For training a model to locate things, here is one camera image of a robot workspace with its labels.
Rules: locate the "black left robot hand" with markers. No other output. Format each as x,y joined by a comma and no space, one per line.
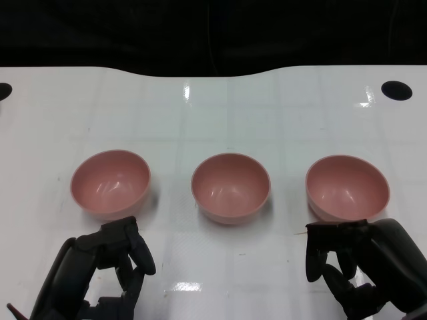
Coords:
83,266

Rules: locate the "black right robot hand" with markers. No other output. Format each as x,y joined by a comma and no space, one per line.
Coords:
393,253

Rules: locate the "pink plastic bowl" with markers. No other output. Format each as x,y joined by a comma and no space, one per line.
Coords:
230,190
347,190
110,183

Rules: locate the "black round table grommet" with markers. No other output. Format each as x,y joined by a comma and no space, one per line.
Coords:
396,90
4,91

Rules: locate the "black backdrop cloth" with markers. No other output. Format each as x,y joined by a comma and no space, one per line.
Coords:
133,33

